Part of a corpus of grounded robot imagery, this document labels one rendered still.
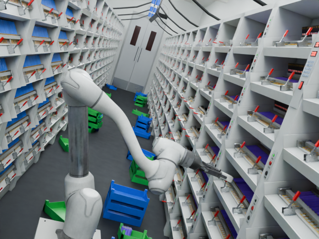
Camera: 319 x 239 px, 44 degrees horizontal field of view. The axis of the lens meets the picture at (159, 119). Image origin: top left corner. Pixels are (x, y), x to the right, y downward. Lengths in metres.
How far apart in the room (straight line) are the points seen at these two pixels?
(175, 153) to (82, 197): 0.49
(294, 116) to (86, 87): 0.89
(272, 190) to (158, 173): 0.56
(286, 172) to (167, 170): 0.59
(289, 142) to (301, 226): 0.35
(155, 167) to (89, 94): 0.46
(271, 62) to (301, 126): 0.74
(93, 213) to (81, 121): 0.45
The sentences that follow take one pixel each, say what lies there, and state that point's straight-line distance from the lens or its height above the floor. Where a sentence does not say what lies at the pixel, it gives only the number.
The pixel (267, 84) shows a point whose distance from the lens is 2.03.
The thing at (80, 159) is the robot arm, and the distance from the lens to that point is 2.04.
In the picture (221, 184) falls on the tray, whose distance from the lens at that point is 2.21.
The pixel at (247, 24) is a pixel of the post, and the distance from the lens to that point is 2.92.
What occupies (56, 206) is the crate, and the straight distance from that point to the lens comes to 3.03.
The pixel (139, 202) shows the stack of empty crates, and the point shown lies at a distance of 3.07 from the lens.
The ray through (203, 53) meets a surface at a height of 1.46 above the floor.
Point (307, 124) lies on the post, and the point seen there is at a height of 1.24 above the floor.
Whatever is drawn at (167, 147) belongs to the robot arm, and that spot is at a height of 0.88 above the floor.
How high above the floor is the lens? 1.31
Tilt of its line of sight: 9 degrees down
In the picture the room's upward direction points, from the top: 19 degrees clockwise
